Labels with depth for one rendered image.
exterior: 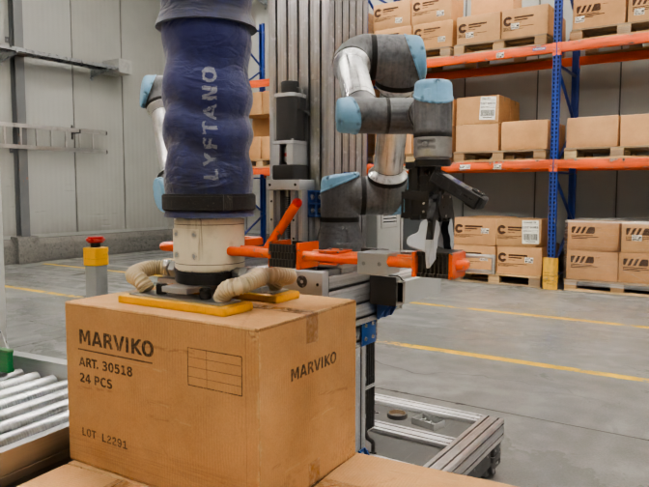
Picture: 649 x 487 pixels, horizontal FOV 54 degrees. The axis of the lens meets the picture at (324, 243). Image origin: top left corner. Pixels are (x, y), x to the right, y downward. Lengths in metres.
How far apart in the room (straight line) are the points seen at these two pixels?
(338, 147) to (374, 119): 0.82
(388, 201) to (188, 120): 0.67
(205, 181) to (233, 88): 0.22
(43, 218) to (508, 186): 7.87
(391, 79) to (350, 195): 0.37
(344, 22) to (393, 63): 0.58
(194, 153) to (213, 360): 0.47
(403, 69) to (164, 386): 0.97
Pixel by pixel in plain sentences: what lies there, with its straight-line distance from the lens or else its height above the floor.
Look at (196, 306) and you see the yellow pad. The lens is 1.46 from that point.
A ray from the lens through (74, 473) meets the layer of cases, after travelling 1.73.
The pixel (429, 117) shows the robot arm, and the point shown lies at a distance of 1.26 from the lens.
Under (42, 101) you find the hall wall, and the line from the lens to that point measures 12.42.
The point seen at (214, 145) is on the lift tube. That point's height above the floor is 1.32.
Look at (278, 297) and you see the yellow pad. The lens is 1.55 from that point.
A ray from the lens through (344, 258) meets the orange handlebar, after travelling 1.34.
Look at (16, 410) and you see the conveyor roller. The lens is 2.25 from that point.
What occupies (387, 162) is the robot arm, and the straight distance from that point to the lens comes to 1.84.
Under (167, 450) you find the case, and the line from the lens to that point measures 1.53.
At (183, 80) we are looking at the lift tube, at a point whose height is 1.46.
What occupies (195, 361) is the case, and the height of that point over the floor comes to 0.85.
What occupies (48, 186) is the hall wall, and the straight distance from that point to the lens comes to 12.36.
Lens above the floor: 1.21
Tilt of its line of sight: 5 degrees down
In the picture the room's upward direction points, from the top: straight up
